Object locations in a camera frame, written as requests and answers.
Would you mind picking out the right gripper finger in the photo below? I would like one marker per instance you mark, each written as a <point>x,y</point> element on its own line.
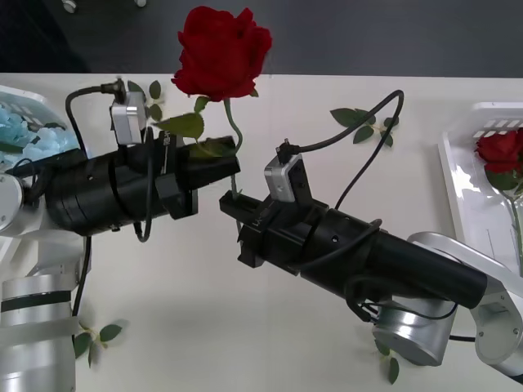
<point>245,204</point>
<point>241,218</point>

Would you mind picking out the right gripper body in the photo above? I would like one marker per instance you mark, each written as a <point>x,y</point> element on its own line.
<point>286,237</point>

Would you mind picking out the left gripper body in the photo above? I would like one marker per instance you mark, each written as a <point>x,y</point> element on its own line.
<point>180,196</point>

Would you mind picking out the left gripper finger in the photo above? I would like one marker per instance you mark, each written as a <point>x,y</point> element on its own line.
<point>212,171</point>
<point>220,154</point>

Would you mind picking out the red rose green stem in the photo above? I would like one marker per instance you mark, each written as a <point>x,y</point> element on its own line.
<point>220,53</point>
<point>500,151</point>

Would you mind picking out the pale blue flower green stem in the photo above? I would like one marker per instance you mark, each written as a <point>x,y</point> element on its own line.
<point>12,120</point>
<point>51,141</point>

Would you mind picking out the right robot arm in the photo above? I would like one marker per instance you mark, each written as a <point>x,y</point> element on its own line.
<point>388,261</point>

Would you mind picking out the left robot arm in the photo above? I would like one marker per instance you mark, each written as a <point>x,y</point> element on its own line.
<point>90,196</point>

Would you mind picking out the loose green leaf twig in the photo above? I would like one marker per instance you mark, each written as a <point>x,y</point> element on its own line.
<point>109,332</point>
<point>155,112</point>
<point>347,116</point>
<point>393,369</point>

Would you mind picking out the white caster wheel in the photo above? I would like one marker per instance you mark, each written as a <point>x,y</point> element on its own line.
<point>69,4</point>
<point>141,2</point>

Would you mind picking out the shallow white box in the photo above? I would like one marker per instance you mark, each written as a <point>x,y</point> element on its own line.
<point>466,196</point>
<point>24,97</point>

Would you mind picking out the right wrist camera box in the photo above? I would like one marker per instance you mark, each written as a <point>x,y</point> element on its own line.
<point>282,179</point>

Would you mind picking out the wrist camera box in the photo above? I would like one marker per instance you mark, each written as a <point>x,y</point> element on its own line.
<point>128,118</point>
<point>282,179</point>

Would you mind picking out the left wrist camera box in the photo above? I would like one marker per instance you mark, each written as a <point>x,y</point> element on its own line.
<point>128,118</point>

